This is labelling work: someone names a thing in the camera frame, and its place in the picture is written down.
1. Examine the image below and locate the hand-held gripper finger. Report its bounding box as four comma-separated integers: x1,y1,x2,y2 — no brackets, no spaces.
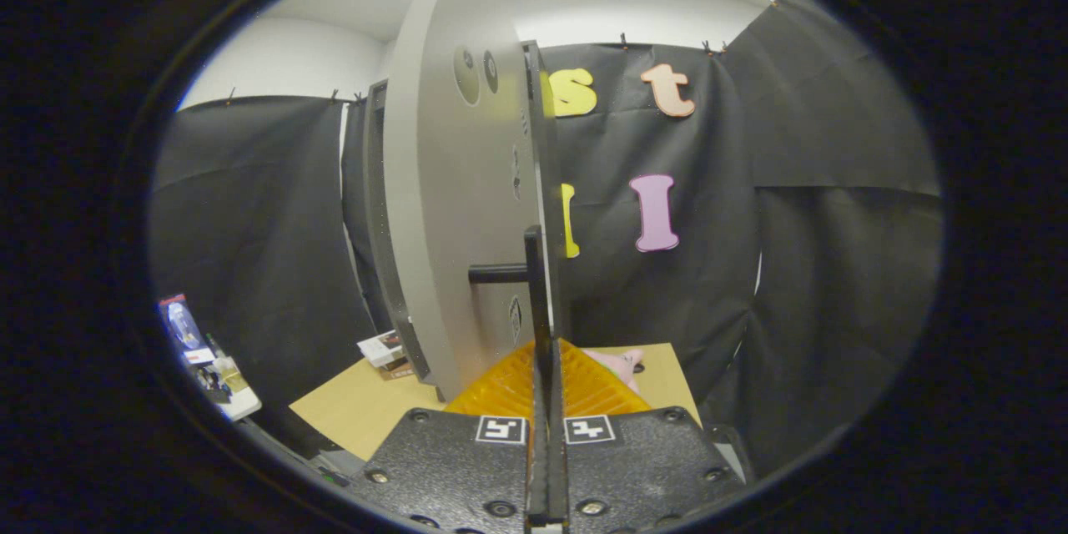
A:
542,227,748,534
355,225,549,534

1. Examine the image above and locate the black door handle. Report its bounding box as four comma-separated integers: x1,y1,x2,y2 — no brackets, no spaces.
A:
469,264,530,284

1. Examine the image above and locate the dark grey shoe cabinet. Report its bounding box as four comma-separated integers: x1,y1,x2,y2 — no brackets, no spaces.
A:
363,40,568,385

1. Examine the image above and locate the green and pink plush toy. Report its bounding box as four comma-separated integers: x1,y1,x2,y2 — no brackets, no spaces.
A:
584,348,645,393

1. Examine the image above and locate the white book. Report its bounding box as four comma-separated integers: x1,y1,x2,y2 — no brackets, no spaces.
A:
357,330,406,368

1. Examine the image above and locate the black backdrop cloth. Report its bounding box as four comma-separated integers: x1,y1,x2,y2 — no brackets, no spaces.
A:
150,0,944,468

